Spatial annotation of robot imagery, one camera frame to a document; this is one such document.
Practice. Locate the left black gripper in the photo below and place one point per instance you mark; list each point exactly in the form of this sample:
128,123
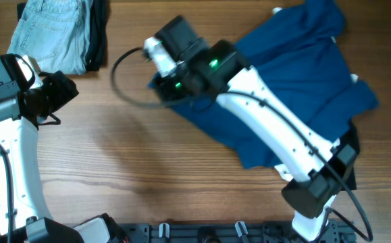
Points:
63,89

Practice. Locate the blue t-shirt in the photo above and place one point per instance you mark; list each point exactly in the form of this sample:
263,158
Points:
226,128

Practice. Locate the black garment under white shirt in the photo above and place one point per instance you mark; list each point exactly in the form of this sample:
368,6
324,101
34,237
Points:
348,151

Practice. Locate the white printed t-shirt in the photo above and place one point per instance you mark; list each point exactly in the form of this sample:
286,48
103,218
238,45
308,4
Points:
309,74

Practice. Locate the folded light blue jeans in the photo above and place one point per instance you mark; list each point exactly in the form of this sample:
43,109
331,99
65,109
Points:
51,33

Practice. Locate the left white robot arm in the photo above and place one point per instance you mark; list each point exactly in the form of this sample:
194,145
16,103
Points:
24,214

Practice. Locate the folded black garment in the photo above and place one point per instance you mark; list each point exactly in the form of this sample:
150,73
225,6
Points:
97,35

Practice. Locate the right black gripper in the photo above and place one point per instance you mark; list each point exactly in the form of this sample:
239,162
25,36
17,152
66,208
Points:
170,95

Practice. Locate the black mounting rail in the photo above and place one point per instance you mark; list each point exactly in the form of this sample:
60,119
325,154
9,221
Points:
267,232

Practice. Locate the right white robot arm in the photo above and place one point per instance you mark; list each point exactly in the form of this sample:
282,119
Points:
311,160

